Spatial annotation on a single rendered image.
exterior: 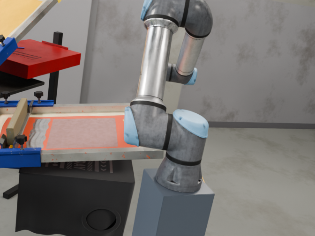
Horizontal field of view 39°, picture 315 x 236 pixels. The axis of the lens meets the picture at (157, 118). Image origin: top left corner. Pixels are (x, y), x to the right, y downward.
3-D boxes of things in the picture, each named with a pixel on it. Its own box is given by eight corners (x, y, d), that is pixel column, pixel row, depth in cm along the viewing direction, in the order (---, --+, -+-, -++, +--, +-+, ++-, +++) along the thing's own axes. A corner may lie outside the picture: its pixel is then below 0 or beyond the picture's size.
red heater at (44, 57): (28, 52, 348) (30, 36, 344) (79, 66, 334) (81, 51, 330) (-31, 63, 294) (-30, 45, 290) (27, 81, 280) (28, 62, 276)
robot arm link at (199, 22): (223, -9, 150) (195, 70, 193) (191, -15, 149) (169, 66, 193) (221, 18, 145) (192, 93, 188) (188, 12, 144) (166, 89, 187)
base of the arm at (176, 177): (209, 191, 144) (215, 164, 141) (166, 193, 138) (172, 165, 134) (189, 169, 157) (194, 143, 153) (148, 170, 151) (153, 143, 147)
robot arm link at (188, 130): (204, 164, 139) (213, 124, 134) (161, 158, 138) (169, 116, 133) (200, 149, 150) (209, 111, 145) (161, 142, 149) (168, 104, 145)
